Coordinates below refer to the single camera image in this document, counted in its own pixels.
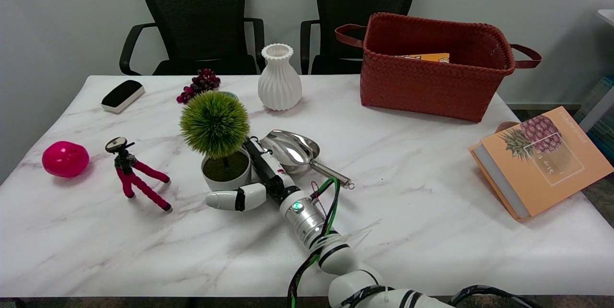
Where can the red woven basket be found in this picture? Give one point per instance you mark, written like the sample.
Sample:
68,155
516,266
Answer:
431,82

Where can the brown round object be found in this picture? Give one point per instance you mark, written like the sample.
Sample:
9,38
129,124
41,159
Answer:
503,126

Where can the purple grape bunch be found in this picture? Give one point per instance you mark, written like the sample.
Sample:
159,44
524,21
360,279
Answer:
199,85

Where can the orange box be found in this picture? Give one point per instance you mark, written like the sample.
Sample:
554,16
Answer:
427,57

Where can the black white board eraser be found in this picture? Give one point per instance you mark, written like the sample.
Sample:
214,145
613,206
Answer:
122,95

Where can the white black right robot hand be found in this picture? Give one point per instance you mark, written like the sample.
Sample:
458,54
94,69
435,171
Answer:
268,166

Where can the green ball plant white pot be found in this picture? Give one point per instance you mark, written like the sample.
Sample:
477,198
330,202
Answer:
216,123

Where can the shiny metal scoop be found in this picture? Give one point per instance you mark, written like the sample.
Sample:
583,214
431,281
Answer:
292,149

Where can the white ribbed vase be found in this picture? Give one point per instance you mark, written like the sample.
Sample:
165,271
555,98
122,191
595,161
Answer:
279,85

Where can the small teal cup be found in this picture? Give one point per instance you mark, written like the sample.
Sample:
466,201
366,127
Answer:
230,93

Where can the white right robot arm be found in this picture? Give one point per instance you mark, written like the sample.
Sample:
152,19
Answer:
307,219

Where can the red black mini tripod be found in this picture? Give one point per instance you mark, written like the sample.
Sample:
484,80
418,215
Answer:
134,178

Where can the orange pineapple book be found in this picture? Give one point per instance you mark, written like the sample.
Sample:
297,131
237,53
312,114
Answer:
547,164

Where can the pink plastic ball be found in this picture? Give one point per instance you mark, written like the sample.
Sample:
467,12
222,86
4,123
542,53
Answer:
65,159

